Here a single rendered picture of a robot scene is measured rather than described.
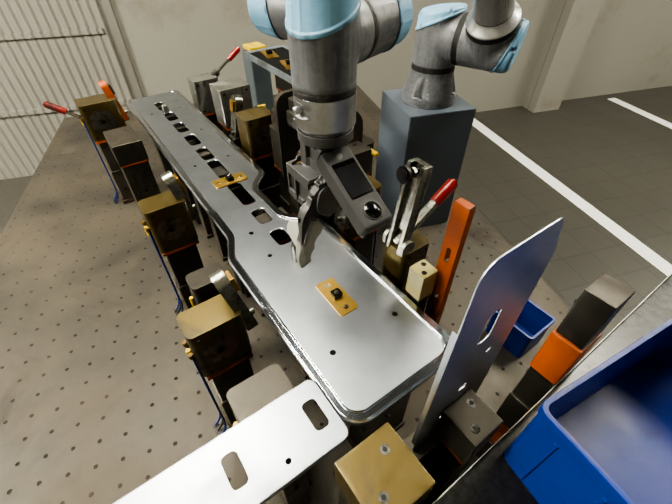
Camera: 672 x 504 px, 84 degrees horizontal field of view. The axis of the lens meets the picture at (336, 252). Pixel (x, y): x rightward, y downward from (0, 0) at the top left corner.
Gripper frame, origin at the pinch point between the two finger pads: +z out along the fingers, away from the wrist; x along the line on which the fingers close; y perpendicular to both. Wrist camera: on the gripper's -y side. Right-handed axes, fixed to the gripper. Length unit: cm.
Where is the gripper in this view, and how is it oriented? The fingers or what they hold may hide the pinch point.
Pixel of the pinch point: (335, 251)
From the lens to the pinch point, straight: 59.0
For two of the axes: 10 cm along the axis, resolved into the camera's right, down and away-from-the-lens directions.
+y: -5.8, -5.5, 6.0
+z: 0.1, 7.3, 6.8
